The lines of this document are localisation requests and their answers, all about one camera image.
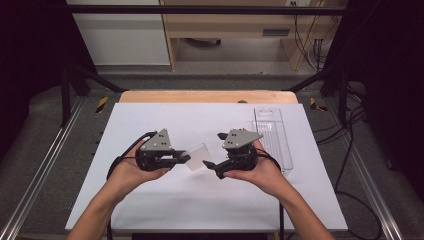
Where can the person's left hand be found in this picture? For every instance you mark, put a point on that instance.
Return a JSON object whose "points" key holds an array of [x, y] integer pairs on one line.
{"points": [[128, 176]]}

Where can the wooden desk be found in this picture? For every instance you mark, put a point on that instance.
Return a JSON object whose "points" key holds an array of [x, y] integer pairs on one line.
{"points": [[216, 22]]}

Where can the clear plastic packaging tray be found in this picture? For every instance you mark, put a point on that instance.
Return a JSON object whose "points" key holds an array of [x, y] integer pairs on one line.
{"points": [[279, 146]]}

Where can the white power outlet strip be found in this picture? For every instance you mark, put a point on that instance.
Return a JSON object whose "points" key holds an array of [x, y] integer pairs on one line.
{"points": [[298, 2]]}

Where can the person's right hand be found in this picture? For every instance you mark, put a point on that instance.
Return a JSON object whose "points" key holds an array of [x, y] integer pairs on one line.
{"points": [[266, 173]]}

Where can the black stand leg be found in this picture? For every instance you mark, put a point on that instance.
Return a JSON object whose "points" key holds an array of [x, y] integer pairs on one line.
{"points": [[65, 100], [343, 96]]}

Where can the metal floor rail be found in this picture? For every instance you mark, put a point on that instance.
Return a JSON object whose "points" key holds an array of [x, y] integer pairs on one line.
{"points": [[36, 180], [370, 186]]}

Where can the yellow black floor tape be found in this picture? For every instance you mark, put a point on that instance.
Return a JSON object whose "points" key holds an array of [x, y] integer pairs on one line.
{"points": [[102, 104], [315, 104]]}

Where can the black curtain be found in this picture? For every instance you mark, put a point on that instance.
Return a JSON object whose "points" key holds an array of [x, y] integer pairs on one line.
{"points": [[383, 66], [33, 66]]}

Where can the white table sheet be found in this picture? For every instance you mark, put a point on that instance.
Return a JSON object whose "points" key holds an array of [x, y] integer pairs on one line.
{"points": [[200, 200]]}

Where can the wooden table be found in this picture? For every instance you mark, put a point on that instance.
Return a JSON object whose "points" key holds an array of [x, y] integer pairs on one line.
{"points": [[200, 96]]}

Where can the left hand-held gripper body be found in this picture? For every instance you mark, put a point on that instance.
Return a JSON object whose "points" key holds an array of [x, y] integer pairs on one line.
{"points": [[158, 141]]}

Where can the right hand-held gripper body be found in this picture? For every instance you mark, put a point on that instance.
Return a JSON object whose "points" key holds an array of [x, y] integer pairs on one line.
{"points": [[240, 138]]}

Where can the black horizontal frame bar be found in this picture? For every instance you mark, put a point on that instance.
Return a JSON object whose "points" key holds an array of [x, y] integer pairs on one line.
{"points": [[200, 10]]}

